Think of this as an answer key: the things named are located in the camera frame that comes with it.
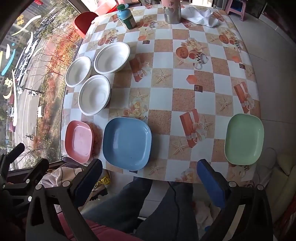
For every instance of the checkered printed tablecloth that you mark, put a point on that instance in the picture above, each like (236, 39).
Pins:
(175, 92)

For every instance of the metal cup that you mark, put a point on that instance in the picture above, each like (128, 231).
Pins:
(171, 12)

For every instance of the cream sofa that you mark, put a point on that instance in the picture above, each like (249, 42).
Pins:
(283, 185)

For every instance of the pink plastic container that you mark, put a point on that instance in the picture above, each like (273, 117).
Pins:
(105, 8)

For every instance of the green square plate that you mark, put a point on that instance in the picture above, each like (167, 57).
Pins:
(244, 139)

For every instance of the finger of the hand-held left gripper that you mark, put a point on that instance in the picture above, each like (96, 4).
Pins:
(38, 169)
(15, 153)

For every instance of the pink square plate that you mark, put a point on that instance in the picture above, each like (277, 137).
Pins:
(78, 141)

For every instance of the person's right leg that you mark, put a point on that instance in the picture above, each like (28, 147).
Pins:
(166, 213)

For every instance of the white cloth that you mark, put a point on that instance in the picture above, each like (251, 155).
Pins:
(200, 15)

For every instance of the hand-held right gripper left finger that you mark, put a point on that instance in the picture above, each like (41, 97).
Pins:
(89, 183)

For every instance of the white bowl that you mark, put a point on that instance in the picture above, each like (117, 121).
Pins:
(94, 95)
(112, 58)
(78, 71)

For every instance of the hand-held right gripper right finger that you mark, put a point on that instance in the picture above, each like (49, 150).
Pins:
(210, 183)

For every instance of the blue square plate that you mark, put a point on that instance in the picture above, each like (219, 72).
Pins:
(127, 143)

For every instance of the green drink can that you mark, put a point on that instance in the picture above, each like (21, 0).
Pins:
(126, 18)

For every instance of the dark red garment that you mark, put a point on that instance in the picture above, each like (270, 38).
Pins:
(108, 231)

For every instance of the white and pink bag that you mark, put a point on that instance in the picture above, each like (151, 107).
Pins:
(62, 175)

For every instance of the red plastic chair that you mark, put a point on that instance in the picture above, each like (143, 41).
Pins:
(84, 23)

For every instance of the person's leg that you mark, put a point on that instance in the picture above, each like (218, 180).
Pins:
(166, 213)
(124, 199)

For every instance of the pink plastic stool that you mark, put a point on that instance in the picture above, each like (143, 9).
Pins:
(238, 8)

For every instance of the person's left leg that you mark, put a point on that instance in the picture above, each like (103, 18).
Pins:
(124, 199)

